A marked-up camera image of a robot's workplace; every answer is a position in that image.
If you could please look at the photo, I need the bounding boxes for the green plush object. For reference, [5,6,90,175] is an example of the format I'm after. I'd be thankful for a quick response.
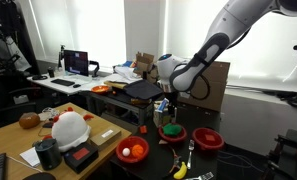
[163,123,182,136]

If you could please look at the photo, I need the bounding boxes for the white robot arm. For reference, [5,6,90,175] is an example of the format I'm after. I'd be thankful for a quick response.
[157,0,297,92]

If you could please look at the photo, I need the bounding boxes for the small cardboard box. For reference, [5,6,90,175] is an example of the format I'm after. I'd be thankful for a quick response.
[153,98,171,127]

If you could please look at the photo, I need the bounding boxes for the middle red bowl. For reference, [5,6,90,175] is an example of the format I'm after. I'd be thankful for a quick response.
[158,123,187,143]

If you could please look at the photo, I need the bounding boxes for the red bowl with balls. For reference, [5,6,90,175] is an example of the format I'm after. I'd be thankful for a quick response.
[116,136,149,163]

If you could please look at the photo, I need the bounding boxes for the large cardboard box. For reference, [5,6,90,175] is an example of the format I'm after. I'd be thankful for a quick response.
[177,61,230,112]

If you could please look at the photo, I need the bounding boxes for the flat brown box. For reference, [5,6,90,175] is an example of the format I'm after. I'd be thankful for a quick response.
[90,126,121,151]

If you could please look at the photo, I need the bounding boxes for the red bowl with orange block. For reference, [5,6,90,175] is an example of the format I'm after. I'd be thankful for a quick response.
[192,128,224,150]

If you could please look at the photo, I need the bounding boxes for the black box red label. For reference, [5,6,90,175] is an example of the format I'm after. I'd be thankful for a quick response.
[63,143,99,174]

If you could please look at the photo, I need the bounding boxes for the small orange cube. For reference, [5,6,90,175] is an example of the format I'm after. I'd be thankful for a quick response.
[139,125,147,134]

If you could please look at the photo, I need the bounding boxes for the black orange pliers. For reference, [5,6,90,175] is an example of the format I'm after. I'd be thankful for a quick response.
[168,146,181,174]

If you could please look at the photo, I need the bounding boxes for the orange square block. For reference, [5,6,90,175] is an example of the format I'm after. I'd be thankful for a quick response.
[205,134,215,141]

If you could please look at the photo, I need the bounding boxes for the computer monitor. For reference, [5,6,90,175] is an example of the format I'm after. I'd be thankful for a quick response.
[64,50,89,76]

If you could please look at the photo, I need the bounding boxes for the black keyboard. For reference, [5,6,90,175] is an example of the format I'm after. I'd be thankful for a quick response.
[50,79,75,86]

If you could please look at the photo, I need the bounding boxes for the yellow banana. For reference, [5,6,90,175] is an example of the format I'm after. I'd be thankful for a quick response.
[173,163,187,180]

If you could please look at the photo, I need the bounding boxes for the white plush chicken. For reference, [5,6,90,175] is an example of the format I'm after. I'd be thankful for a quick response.
[44,107,91,152]

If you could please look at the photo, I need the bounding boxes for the wooden table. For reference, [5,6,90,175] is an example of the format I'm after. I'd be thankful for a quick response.
[0,103,131,180]

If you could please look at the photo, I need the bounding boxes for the black cylinder speaker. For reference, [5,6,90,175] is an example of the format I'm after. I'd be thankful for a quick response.
[34,138,62,170]

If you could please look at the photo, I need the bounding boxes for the brown football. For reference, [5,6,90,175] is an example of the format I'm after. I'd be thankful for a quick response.
[19,112,40,129]

